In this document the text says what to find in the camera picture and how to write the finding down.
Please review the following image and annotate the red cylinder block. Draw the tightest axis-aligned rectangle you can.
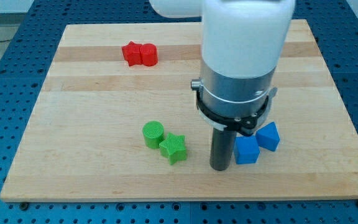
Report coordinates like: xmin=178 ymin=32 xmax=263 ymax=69
xmin=140 ymin=43 xmax=158 ymax=67

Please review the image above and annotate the red star block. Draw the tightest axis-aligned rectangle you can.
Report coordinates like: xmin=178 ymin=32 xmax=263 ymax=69
xmin=121 ymin=41 xmax=142 ymax=67

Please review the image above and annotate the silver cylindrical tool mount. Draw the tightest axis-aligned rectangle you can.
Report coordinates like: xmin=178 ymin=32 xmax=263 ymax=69
xmin=191 ymin=62 xmax=277 ymax=136

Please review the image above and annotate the wooden board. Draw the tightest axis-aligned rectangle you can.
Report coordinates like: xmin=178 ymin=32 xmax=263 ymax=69
xmin=0 ymin=19 xmax=358 ymax=202

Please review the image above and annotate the green star block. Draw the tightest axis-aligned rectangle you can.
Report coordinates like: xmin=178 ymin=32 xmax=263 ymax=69
xmin=159 ymin=133 xmax=187 ymax=166

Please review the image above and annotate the blue cube block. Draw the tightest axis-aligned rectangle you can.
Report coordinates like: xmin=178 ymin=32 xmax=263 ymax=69
xmin=233 ymin=136 xmax=260 ymax=164

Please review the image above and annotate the blue triangular block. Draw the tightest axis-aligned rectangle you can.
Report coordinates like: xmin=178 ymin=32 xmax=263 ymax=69
xmin=255 ymin=122 xmax=280 ymax=152

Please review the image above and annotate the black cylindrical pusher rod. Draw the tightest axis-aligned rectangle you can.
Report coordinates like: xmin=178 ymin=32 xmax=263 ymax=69
xmin=209 ymin=128 xmax=237 ymax=171

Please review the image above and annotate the green cylinder block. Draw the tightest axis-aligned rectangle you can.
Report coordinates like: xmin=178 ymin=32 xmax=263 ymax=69
xmin=142 ymin=121 xmax=165 ymax=149

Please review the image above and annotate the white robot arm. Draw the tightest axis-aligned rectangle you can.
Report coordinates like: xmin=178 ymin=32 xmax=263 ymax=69
xmin=150 ymin=0 xmax=296 ymax=171

